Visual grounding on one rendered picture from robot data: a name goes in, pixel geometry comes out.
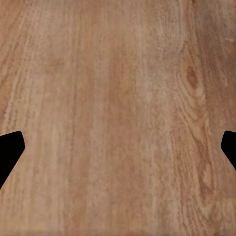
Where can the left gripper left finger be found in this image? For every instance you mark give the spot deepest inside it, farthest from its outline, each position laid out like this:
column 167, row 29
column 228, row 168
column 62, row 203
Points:
column 12, row 146

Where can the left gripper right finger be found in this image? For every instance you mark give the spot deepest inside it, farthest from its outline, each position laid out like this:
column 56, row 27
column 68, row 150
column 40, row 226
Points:
column 228, row 146

